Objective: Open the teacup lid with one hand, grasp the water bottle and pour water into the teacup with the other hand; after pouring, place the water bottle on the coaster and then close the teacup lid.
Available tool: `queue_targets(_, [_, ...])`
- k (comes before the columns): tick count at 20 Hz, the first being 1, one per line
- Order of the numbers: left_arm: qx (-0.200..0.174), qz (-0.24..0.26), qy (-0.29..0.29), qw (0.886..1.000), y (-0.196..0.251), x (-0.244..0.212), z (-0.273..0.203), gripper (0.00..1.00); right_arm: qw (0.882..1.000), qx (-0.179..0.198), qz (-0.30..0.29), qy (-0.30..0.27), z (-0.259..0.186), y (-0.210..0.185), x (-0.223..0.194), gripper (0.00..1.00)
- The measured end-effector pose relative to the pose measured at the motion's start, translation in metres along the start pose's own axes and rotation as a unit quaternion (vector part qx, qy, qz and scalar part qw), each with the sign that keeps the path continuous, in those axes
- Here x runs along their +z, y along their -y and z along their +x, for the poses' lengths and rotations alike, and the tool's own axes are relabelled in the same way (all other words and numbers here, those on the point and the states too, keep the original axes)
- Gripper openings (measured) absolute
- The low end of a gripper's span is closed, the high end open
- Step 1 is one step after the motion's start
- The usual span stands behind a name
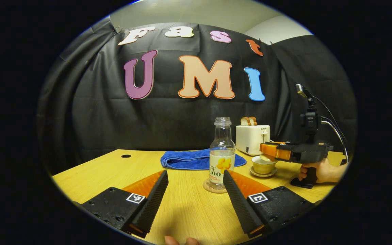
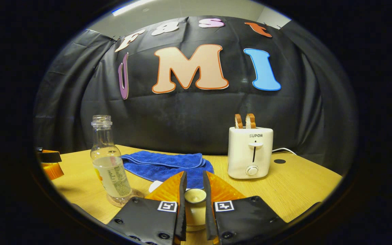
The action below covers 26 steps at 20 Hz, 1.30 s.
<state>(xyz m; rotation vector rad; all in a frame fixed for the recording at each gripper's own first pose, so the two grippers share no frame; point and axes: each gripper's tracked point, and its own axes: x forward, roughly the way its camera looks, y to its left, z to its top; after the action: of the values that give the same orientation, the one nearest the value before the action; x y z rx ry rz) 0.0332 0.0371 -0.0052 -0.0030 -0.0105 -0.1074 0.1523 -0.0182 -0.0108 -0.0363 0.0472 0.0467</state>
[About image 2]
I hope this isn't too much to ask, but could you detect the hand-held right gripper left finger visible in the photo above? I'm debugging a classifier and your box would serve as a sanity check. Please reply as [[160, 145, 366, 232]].
[[106, 171, 187, 245]]

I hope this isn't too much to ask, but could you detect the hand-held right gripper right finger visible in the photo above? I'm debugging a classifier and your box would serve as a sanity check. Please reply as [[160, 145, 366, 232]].
[[203, 170, 288, 245]]

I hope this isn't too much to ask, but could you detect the white toaster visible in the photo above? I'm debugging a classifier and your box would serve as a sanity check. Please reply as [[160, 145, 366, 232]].
[[227, 127, 274, 180]]

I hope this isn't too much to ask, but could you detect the blue towel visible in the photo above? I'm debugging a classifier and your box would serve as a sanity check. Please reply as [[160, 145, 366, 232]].
[[121, 151, 214, 193]]

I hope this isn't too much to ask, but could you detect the clear water bottle yellow label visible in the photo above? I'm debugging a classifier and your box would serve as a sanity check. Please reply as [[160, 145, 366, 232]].
[[91, 115, 132, 204]]

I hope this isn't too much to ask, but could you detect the white power cable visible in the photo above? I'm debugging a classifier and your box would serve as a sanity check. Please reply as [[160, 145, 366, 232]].
[[272, 147, 298, 156]]

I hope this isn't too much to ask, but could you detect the round cork coaster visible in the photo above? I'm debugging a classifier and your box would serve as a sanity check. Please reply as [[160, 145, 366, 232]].
[[107, 189, 144, 208]]

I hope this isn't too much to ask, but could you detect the cream teacup lid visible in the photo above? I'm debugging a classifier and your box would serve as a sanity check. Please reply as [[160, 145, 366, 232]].
[[183, 188, 208, 232]]

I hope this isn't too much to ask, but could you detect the black backdrop cloth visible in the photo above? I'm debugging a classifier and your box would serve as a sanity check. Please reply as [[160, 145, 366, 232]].
[[33, 15, 358, 176]]

